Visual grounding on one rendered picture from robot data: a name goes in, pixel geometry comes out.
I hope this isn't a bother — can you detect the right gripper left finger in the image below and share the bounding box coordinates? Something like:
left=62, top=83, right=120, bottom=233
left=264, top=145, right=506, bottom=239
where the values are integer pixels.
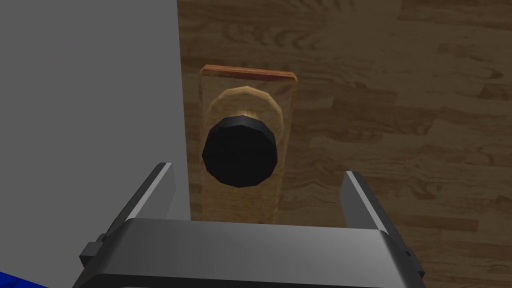
left=105, top=162, right=177, bottom=237

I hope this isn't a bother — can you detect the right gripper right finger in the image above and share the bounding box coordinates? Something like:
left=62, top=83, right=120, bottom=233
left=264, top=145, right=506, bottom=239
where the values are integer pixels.
left=339, top=170, right=402, bottom=241

